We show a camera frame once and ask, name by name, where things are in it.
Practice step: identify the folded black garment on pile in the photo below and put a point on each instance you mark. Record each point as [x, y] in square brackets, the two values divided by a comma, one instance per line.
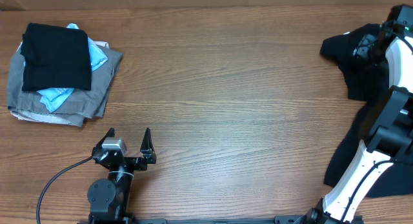
[56, 57]

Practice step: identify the folded grey trousers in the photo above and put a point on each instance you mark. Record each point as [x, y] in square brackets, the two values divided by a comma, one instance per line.
[81, 104]

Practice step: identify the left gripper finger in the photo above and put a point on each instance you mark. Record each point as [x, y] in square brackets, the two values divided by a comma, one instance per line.
[147, 149]
[111, 133]

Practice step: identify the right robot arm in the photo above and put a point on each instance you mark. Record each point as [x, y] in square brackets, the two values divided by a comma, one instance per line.
[374, 160]

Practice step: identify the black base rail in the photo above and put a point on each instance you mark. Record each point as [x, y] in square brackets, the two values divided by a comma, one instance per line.
[276, 220]

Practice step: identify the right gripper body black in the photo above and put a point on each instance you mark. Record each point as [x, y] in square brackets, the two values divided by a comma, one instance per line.
[370, 50]

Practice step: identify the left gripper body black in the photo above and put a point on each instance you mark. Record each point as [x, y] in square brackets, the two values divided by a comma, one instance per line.
[137, 164]

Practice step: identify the black t-shirt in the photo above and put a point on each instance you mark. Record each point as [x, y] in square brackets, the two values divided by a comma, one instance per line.
[368, 83]

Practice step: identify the folded white mesh garment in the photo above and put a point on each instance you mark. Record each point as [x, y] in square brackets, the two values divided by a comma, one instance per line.
[40, 118]

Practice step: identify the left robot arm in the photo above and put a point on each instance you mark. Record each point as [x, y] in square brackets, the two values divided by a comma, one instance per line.
[109, 197]

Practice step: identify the folded light blue garment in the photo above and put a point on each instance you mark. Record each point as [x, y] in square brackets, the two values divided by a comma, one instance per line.
[58, 96]

